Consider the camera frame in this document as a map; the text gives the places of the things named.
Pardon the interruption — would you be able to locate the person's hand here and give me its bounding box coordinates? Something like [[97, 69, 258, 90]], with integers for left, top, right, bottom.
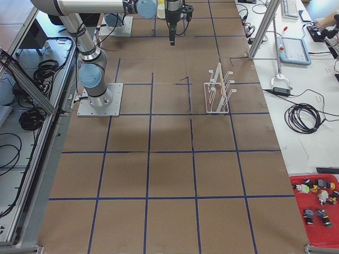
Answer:
[[316, 12, 337, 28]]

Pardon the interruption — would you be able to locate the black power adapter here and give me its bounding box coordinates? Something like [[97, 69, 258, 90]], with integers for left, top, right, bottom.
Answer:
[[273, 87, 291, 97]]

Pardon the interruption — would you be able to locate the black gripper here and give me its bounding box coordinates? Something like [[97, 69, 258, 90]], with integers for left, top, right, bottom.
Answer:
[[164, 0, 194, 46]]

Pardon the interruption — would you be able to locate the white wire cup rack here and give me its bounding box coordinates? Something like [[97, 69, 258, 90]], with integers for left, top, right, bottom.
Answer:
[[203, 62, 237, 114]]

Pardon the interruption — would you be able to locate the red parts tray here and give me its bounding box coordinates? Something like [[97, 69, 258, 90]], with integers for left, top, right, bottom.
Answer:
[[290, 174, 338, 249]]

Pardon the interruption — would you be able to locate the aluminium frame post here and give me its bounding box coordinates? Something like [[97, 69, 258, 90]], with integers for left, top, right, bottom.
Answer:
[[248, 0, 281, 60]]

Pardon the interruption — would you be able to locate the coiled black cable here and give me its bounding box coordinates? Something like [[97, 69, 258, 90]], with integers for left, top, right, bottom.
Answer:
[[284, 103, 322, 133]]

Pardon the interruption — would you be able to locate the long reach grabber tool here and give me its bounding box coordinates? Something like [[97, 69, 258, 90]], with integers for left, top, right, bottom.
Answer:
[[271, 17, 291, 89]]

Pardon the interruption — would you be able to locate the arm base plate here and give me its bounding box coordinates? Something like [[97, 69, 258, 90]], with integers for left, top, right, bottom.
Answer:
[[77, 83, 123, 117], [99, 16, 133, 37]]

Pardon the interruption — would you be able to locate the blue teach pendant tablet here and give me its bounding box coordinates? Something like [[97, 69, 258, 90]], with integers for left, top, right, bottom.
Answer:
[[278, 37, 311, 66]]

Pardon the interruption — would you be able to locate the white keyboard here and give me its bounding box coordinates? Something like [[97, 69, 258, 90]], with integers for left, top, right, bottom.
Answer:
[[281, 0, 299, 19]]

